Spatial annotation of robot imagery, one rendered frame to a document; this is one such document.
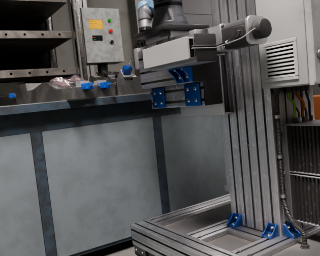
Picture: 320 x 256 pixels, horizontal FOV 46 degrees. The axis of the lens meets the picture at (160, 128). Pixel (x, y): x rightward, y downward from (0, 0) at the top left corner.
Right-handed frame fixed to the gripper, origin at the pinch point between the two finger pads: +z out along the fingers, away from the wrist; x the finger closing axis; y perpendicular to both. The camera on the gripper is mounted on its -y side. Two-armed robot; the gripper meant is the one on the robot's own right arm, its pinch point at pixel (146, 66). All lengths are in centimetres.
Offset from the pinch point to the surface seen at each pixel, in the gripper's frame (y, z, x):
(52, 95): -1, 18, -51
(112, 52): -80, -32, 16
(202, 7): -373, -232, 342
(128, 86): 3.0, 12.2, -12.5
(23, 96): -26, 14, -59
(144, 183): -1, 63, -4
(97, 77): -23.7, 2.2, -18.5
